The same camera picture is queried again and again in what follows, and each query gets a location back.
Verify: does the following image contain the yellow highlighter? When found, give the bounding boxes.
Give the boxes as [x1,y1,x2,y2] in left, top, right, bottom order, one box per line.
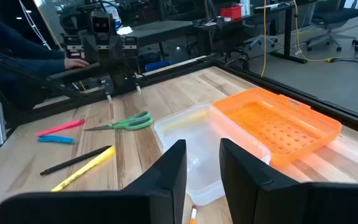
[50,145,116,192]

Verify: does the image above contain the orange pencil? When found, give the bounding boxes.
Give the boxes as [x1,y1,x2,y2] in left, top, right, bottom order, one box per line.
[188,204,198,224]

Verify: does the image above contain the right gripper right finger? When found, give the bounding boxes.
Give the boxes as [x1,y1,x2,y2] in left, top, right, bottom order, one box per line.
[219,138,358,224]

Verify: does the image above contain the red storage box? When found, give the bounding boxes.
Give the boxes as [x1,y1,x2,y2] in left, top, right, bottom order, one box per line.
[219,5,243,21]

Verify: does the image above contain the clear pencil box orange lid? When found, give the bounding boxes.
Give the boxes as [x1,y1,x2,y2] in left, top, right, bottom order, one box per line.
[153,86,343,207]

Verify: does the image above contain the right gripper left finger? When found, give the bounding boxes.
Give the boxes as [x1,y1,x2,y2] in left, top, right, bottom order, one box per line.
[0,139,188,224]

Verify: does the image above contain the black office chair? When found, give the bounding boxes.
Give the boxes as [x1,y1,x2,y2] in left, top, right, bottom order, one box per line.
[305,0,358,52]

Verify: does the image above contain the white hanging cord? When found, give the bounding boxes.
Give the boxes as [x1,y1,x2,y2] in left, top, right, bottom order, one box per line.
[17,0,52,50]

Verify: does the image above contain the person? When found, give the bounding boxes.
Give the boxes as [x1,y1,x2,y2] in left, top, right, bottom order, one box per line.
[0,0,90,103]

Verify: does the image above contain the pink highlighter pen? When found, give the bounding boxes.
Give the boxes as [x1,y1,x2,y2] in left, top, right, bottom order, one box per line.
[35,119,86,138]

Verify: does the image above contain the yellow extension cord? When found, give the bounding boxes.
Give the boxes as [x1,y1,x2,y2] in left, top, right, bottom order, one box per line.
[292,0,335,63]
[261,0,267,78]

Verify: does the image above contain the person's hand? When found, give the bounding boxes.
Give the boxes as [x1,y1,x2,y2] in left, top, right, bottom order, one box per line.
[64,57,90,70]

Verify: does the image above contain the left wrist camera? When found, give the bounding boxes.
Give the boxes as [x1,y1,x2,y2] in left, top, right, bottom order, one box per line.
[89,11,112,35]

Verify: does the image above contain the blue pen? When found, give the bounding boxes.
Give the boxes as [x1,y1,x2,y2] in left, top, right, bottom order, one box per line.
[37,134,76,145]

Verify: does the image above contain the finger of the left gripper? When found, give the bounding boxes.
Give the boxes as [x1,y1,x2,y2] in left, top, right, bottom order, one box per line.
[99,67,115,104]
[126,62,143,93]

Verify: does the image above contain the thin black pen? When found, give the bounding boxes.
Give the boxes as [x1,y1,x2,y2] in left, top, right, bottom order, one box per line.
[39,145,113,177]

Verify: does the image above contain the green-handled scissors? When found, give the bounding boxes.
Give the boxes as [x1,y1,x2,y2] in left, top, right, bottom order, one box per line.
[84,111,154,132]

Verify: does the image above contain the black standing desk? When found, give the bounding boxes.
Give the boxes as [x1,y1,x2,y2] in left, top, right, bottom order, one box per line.
[194,0,318,65]

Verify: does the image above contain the black side desk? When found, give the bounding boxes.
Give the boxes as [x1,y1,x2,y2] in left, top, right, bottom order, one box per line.
[121,20,198,58]

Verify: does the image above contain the white crumpled cloth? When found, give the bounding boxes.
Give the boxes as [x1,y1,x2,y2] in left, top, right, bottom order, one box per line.
[116,26,134,36]

